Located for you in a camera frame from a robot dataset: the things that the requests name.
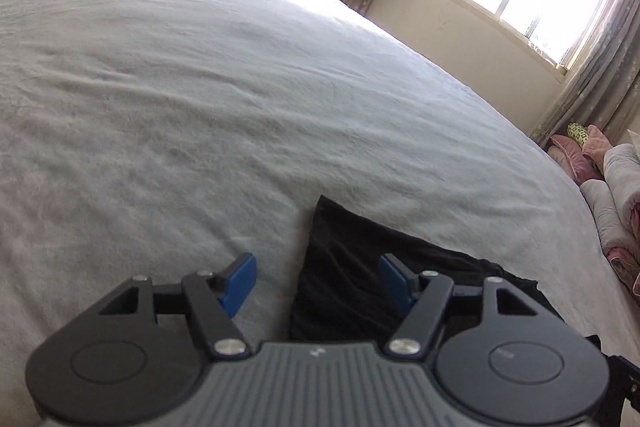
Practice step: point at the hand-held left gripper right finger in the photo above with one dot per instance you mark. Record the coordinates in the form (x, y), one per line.
(397, 282)

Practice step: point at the grey bed sheet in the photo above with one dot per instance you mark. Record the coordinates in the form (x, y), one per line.
(200, 107)

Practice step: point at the black t-shirt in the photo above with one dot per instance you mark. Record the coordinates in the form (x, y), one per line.
(345, 267)

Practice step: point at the green patterned object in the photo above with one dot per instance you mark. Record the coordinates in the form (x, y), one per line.
(579, 135)

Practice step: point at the small pink cushion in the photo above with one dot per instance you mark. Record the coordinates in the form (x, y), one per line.
(567, 157)

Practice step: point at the grey patterned curtain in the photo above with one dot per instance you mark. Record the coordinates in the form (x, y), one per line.
(590, 82)

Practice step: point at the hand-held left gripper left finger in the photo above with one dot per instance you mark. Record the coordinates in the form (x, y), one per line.
(240, 281)

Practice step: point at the folded grey pink quilt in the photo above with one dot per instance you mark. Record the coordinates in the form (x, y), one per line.
(615, 202)

